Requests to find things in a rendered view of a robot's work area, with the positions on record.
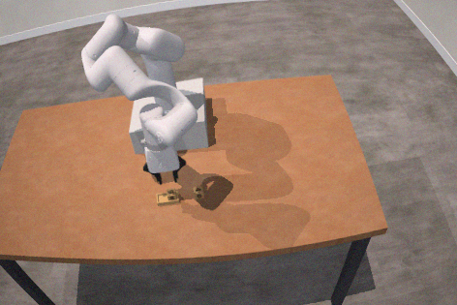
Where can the tan number cube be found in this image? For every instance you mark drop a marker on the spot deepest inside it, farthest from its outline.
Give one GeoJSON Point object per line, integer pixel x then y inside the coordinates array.
{"type": "Point", "coordinates": [198, 191]}
{"type": "Point", "coordinates": [171, 194]}

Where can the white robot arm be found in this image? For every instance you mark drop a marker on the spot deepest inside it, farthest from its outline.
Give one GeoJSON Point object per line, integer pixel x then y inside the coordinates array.
{"type": "Point", "coordinates": [112, 64]}

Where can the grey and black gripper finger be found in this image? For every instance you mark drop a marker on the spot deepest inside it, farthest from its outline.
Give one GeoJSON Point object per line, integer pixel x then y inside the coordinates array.
{"type": "Point", "coordinates": [145, 168]}
{"type": "Point", "coordinates": [182, 163]}

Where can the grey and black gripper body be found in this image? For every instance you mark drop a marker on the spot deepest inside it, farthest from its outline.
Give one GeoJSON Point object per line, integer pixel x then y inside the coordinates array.
{"type": "Point", "coordinates": [162, 161]}

